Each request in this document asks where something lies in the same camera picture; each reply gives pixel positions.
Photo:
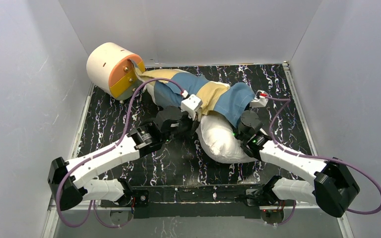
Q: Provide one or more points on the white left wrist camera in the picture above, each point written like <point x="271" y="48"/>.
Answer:
<point x="191" y="104"/>

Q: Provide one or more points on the blue beige white pillowcase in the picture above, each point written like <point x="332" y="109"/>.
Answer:
<point x="222" y="104"/>

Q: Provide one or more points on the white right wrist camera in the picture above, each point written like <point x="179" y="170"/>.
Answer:
<point x="260" y="99"/>

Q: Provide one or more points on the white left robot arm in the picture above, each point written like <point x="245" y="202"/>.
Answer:
<point x="75" y="180"/>

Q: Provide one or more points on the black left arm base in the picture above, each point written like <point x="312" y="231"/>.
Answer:
<point x="126" y="205"/>

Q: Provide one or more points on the aluminium table frame rail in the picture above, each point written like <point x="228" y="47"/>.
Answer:
<point x="222" y="116"/>

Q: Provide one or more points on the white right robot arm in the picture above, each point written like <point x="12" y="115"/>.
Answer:
<point x="327" y="184"/>

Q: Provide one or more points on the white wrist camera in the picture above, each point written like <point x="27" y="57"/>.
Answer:
<point x="260" y="99"/>
<point x="191" y="104"/>

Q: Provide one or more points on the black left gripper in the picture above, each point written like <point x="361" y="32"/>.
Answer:
<point x="184" y="121"/>

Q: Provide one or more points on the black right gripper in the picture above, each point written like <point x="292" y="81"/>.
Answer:
<point x="246" y="109"/>

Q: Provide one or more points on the white pillow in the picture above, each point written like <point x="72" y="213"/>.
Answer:
<point x="218" y="142"/>

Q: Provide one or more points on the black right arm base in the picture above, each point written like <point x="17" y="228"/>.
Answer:
<point x="264" y="196"/>

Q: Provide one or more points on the round cream drawer cabinet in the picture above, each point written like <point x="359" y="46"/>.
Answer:
<point x="113" y="69"/>

